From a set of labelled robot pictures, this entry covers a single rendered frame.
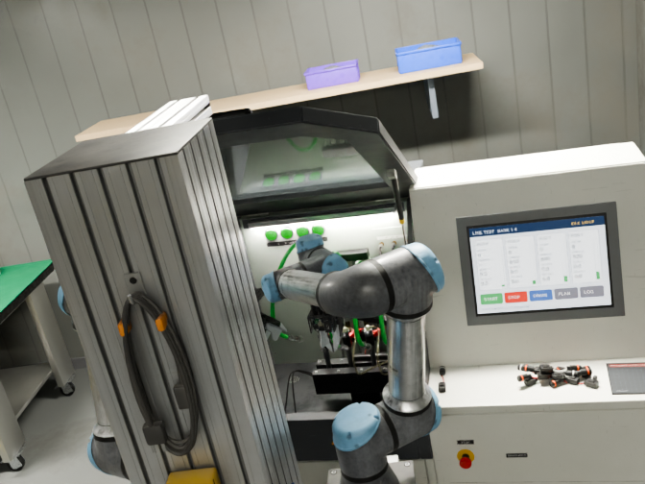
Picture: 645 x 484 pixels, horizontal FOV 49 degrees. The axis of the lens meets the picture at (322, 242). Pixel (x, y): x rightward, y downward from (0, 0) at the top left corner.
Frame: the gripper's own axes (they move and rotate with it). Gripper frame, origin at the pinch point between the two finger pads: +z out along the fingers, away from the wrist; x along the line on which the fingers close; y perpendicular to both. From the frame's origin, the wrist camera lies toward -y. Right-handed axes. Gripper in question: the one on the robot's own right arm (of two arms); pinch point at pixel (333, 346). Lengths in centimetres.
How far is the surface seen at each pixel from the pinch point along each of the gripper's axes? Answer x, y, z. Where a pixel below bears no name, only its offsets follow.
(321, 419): -9.8, -3.3, 27.6
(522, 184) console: 58, -38, -30
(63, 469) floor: -195, -97, 122
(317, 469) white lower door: -14.8, -3.0, 46.7
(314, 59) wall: -47, -231, -55
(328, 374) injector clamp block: -11.1, -24.1, 24.5
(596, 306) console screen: 76, -29, 8
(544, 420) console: 57, -3, 30
